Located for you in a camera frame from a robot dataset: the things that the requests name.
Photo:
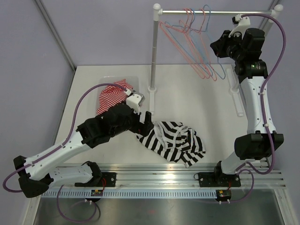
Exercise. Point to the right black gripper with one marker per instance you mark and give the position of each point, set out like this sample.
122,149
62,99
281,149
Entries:
218,47

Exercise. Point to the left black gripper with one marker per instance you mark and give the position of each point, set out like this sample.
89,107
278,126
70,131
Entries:
142,129

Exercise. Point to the pink hanger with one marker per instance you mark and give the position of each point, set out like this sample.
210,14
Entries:
173,33
188,55
191,28

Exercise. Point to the blue hanger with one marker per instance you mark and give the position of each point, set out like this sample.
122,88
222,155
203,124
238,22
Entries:
211,42
190,43

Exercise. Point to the black white striped garment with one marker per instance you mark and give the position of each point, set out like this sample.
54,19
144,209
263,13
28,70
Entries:
174,142

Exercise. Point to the red striped tank top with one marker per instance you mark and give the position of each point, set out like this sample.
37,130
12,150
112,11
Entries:
109,97

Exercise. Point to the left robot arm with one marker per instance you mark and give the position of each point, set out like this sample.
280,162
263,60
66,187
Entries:
39,173

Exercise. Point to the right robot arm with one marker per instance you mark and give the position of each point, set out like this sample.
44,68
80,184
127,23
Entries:
261,139

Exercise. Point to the white clothes rack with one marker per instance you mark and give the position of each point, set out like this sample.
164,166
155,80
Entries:
274,10

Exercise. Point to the translucent plastic basket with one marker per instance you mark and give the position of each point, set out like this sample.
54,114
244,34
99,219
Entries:
128,82

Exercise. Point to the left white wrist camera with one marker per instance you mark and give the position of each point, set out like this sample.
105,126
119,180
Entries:
134,100

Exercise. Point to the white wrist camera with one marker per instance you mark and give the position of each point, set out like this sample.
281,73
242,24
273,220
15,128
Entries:
241,24
134,100

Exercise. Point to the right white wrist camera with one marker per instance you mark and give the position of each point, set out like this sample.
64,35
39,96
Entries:
241,24

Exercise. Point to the aluminium mounting rail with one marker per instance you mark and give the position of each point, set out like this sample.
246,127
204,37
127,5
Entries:
155,173

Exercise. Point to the white slotted cable duct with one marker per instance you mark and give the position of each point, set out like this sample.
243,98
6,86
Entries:
132,194

